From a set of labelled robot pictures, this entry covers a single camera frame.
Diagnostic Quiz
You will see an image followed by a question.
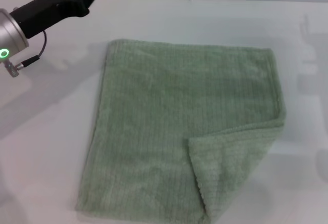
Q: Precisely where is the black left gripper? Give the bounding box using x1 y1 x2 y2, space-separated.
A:
10 0 107 40

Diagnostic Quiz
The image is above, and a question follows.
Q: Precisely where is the green ribbed towel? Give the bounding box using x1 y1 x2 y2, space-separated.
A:
74 38 288 224

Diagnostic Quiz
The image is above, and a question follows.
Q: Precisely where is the left arm cable with plug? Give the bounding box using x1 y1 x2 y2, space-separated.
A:
4 30 48 77

